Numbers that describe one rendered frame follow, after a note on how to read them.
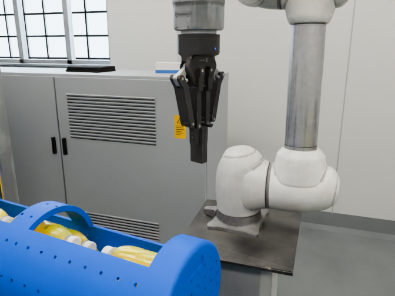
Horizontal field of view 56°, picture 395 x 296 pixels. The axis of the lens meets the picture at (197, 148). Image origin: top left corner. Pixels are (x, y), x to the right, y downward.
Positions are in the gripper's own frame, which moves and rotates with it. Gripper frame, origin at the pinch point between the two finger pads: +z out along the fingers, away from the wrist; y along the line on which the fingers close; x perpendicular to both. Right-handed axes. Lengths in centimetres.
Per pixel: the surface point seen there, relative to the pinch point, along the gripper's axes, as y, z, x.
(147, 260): 6.1, 26.1, -9.1
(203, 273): -1.8, 29.5, -0.3
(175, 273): 8.5, 23.3, 1.5
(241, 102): -231, 34, -146
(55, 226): 11.5, 25.8, -37.5
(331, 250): -224, 146, -48
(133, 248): 5.6, 25.6, -14.5
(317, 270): -190, 146, -45
